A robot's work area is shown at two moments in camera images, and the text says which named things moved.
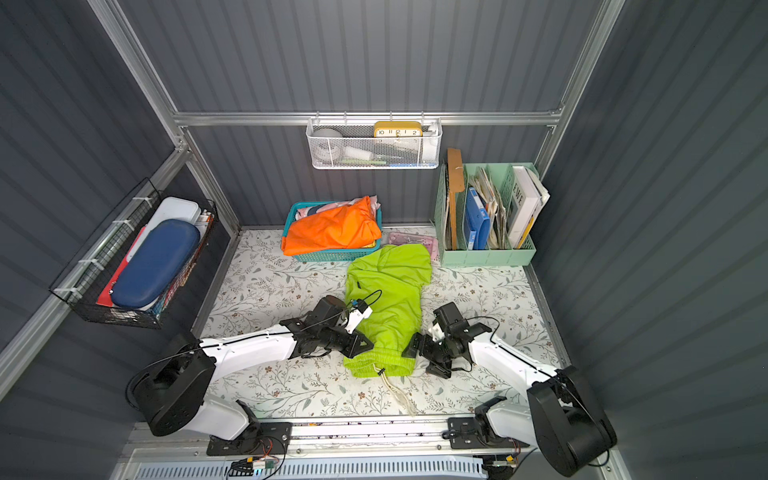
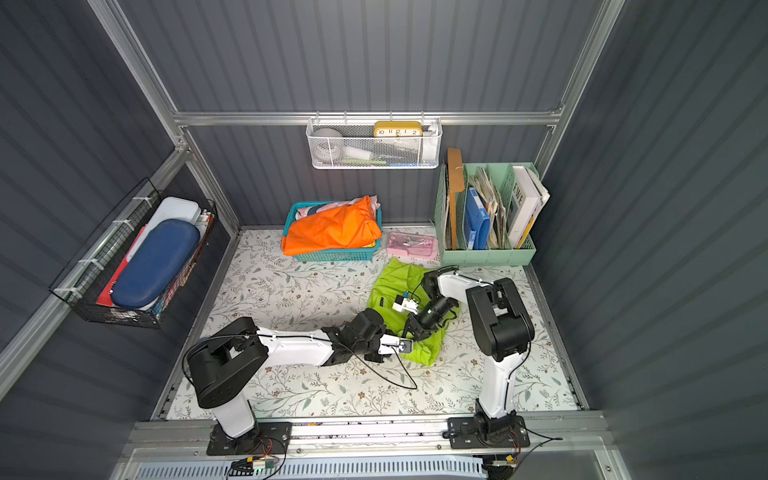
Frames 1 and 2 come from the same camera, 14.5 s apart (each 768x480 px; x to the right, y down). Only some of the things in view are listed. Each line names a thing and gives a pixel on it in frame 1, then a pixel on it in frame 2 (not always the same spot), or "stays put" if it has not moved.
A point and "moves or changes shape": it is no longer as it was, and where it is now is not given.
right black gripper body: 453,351 -> 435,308
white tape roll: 327,143 stays put
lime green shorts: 390,279 moves or changes shape
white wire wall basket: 373,143 stays put
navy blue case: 158,259 stays put
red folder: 106,299 stays put
